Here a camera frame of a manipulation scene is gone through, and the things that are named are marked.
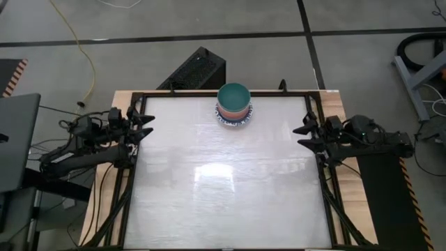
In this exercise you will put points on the grey metal stand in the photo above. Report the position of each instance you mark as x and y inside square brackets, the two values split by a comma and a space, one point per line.
[411, 87]

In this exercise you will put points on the small black hazard-striped mat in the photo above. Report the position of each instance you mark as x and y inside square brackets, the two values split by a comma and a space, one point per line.
[10, 75]

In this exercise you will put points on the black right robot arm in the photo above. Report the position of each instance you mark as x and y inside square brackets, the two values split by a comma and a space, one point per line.
[376, 148]

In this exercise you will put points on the blue patterned white plate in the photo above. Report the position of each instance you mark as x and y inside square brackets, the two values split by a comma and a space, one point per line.
[223, 120]

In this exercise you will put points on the large black hazard-striped mat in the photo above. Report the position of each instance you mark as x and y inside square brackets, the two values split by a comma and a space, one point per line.
[386, 202]

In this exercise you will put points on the green bowl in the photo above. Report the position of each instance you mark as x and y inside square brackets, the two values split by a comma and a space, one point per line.
[233, 96]

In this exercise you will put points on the small black clamp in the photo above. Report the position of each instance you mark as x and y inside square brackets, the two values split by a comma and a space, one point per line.
[283, 85]

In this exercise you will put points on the pink bowl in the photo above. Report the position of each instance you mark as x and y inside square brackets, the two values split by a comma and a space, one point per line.
[234, 110]

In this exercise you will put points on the black speaker box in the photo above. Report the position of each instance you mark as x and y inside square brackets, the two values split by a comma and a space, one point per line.
[197, 71]

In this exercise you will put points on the grey laptop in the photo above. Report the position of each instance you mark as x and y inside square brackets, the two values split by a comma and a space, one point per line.
[17, 139]

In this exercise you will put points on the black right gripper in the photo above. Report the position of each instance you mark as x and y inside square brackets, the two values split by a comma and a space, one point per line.
[331, 136]

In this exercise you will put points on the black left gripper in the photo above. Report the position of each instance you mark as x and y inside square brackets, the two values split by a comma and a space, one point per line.
[128, 127]

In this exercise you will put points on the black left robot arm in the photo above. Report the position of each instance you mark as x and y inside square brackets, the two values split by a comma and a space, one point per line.
[87, 160]

